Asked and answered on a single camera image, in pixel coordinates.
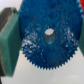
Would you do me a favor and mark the gripper green padded right finger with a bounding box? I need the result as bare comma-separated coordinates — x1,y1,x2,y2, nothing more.
77,19,84,60

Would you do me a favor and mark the gripper green padded left finger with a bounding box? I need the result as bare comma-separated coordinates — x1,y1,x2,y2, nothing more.
0,7,24,84

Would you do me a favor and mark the large blue gear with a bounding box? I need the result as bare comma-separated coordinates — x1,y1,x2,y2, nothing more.
19,0,81,69

